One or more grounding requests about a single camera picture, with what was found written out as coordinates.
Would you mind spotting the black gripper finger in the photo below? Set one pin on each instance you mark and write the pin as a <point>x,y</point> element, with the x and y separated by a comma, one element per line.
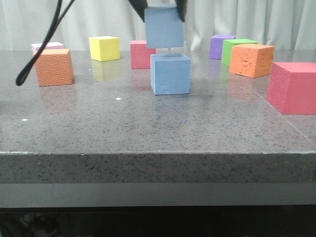
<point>139,6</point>
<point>181,6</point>

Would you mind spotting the blue foam block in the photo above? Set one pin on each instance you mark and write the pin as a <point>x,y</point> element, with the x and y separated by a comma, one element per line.
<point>170,73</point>
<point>164,28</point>

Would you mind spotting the middle red foam block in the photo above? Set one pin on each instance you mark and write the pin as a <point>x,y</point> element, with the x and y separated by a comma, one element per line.
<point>140,55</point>

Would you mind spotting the yellow foam block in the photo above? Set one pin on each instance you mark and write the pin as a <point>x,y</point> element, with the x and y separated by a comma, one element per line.
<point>104,48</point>

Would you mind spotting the purple foam block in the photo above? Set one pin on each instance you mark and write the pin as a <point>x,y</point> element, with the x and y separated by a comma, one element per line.
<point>216,45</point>

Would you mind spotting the green foam block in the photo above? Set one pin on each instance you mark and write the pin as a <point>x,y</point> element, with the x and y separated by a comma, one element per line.
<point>227,48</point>

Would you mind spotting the right orange foam block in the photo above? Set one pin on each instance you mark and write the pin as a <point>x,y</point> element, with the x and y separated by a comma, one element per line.
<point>252,60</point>

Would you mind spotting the orange foam block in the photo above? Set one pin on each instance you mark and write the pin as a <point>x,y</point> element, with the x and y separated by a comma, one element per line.
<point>252,60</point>
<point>54,67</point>

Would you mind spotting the pink foam block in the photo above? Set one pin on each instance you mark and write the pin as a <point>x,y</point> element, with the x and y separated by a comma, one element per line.
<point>50,45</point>

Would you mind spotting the left orange foam block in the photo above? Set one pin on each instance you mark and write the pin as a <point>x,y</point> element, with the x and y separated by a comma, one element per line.
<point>54,67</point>

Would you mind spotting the grey curtain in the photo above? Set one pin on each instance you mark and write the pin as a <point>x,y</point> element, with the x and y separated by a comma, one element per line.
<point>285,24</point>

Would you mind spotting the large red foam block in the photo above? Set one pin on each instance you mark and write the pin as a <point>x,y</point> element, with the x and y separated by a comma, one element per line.
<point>292,88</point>

